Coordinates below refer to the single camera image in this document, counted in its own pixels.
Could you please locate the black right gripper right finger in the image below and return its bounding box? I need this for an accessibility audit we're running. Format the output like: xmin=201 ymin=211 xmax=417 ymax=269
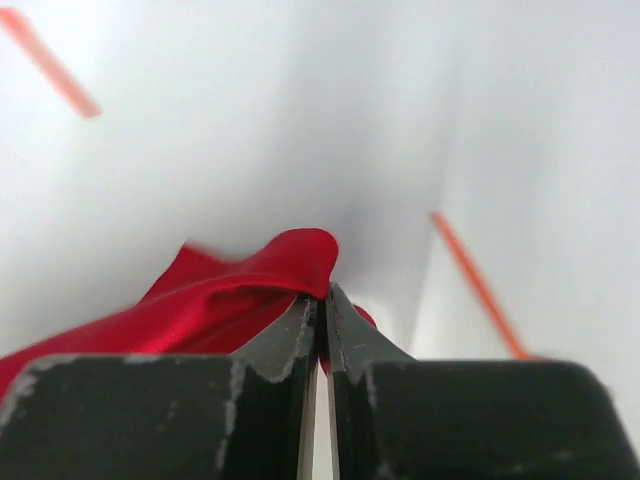
xmin=325 ymin=285 xmax=639 ymax=479

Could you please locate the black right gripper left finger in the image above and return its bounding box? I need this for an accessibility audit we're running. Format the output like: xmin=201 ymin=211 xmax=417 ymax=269
xmin=1 ymin=296 xmax=318 ymax=479

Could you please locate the red cloth napkin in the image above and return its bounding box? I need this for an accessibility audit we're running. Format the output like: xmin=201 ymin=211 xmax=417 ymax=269
xmin=0 ymin=228 xmax=379 ymax=401

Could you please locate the orange plastic spoon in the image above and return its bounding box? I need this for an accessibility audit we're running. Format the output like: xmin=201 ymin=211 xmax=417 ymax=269
xmin=429 ymin=211 xmax=541 ymax=361

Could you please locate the orange plastic knife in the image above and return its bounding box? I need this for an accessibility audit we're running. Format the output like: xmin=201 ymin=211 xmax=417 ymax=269
xmin=1 ymin=7 xmax=101 ymax=118

